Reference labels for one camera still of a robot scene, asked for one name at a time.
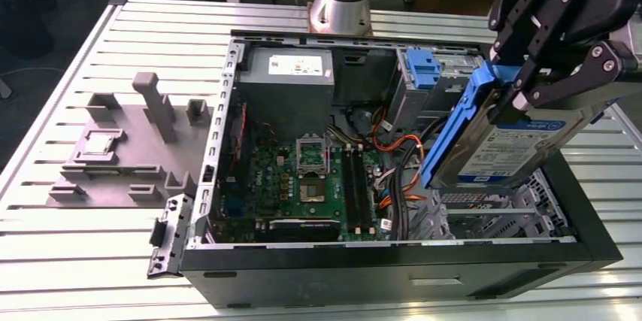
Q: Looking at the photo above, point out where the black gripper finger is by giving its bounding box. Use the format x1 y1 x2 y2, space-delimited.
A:
511 41 642 111
488 0 577 86

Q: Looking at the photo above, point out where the hard disk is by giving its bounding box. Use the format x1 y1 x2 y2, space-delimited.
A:
419 61 603 190

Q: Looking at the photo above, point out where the grey metal disk bay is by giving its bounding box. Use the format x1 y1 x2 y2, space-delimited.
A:
408 185 575 241

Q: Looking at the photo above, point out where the blue plastic drive latch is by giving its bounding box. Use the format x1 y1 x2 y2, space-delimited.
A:
405 49 441 89

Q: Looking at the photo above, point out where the grey optical drive cage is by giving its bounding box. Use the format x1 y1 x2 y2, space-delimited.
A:
388 47 503 138

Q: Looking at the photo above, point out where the grey power supply unit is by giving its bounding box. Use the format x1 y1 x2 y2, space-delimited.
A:
233 47 336 145

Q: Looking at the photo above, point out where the black RAM slot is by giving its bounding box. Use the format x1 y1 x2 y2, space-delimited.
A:
341 143 363 235
356 143 377 235

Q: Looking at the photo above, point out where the metal socket cover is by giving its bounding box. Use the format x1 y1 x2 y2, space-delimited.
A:
294 133 333 180

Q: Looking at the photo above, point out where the CPU socket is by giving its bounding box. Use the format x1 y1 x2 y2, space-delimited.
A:
298 180 333 204

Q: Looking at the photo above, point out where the green motherboard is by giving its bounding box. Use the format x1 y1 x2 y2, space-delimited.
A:
209 140 397 243

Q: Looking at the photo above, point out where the black graphics card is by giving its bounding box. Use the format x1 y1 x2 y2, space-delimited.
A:
252 217 343 244

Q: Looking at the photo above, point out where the black PC case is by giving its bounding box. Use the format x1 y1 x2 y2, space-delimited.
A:
177 29 624 310

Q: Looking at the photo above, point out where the blue expansion slot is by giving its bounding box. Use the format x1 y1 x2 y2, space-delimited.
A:
224 195 245 217

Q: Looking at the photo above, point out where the grey parts rack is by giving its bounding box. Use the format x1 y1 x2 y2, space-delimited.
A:
45 71 214 210

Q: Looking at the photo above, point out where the grey expansion slot latch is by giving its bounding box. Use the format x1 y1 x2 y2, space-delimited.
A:
146 192 196 280

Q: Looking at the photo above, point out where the silver CPU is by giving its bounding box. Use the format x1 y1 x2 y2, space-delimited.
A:
82 135 114 155

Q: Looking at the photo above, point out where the orange wire bundle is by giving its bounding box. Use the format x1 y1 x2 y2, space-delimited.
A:
369 104 428 211

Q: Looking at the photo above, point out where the black cable bundle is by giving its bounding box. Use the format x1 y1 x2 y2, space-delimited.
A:
388 110 452 241

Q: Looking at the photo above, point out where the thin red wire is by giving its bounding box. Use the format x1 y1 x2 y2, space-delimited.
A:
225 102 250 183

